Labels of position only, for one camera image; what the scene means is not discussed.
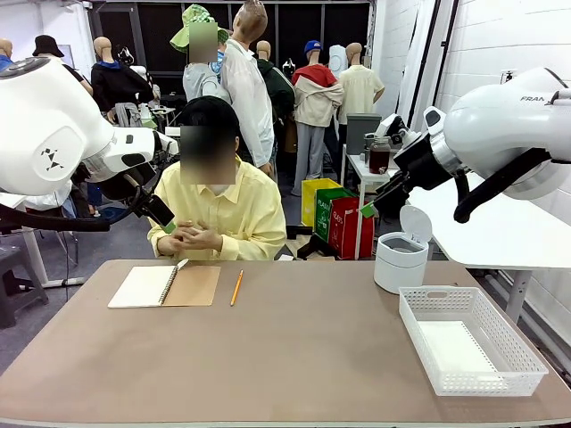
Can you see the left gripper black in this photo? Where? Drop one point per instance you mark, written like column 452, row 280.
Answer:
column 122, row 187

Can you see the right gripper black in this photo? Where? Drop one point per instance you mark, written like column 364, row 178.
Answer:
column 419, row 162

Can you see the spiral notebook with brown cover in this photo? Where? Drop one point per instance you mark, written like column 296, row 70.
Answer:
column 134, row 287

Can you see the orange pencil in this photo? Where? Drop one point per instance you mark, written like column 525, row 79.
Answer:
column 237, row 287

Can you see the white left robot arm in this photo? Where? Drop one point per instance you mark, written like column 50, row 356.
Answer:
column 44, row 134

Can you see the person's right forearm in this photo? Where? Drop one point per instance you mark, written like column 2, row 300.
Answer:
column 154, row 241

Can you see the person's left forearm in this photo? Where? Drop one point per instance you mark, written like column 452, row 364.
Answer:
column 254, row 245

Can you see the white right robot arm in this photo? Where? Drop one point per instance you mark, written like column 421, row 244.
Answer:
column 490, row 129

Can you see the person's right hand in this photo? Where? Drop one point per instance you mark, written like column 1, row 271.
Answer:
column 171, row 245

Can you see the person's left hand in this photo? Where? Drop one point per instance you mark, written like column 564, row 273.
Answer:
column 205, row 236

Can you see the glass jar with dark liquid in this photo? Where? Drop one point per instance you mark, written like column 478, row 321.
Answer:
column 379, row 158

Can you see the small white table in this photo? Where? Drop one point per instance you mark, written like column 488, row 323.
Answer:
column 357, row 167

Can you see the red recycling bin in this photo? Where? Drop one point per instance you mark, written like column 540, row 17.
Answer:
column 345, row 232

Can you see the metal tray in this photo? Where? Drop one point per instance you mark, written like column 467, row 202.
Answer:
column 372, row 136

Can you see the green recycling bin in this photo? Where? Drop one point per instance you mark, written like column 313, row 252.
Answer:
column 323, row 214

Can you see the gray box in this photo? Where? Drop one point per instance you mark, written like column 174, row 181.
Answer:
column 359, row 129

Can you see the white round trash can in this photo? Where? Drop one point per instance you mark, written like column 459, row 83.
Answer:
column 399, row 272

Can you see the yellow recycling bin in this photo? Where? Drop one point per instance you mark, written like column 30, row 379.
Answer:
column 310, row 200

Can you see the black metal chair base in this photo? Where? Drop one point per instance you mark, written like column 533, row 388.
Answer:
column 312, row 247

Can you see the person in yellow shirt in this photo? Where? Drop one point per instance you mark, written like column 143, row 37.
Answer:
column 250, row 209

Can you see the mannequin in cream shirt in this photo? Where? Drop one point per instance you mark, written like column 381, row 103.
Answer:
column 359, row 89

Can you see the black cap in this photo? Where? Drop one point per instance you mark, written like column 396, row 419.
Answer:
column 207, row 111

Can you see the large white side table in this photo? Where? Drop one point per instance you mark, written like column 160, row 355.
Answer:
column 490, row 241

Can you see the mannequin in red beige jacket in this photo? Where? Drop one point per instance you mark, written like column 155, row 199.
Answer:
column 316, row 102

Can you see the mannequin in navy hoodie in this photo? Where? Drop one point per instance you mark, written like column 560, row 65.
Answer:
column 116, row 84

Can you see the mannequin with green checkered hat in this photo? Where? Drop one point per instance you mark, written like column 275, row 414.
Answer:
column 201, row 84

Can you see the white torso form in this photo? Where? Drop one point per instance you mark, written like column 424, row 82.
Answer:
column 337, row 62

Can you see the tall mannequin in white shirt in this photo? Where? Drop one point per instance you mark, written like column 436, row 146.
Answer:
column 245, row 89

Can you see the gray plastic stool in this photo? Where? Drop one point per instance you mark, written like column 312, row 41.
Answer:
column 18, row 267

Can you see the mannequin in dark green jacket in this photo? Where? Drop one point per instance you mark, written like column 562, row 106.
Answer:
column 277, row 84

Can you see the black tripod stand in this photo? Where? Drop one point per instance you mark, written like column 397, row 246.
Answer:
column 507, row 78

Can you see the mannequin with black bucket hat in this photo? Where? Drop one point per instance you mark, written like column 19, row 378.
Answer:
column 47, row 46

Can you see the white perforated plastic basket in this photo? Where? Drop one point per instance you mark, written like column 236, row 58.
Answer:
column 490, row 384

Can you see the mannequin in blue white top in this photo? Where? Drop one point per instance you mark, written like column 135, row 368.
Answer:
column 5, row 53

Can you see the left arm white wrist camera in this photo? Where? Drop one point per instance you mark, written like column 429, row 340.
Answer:
column 168, row 145

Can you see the arm white wrist camera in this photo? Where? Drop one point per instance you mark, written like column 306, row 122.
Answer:
column 168, row 145
column 388, row 125

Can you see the right arm white wrist camera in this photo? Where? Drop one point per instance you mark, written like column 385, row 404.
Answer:
column 388, row 125

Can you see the white table leg frame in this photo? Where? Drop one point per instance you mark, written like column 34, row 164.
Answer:
column 35, row 258

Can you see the black wall pipe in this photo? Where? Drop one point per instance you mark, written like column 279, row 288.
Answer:
column 443, row 67
column 423, row 67

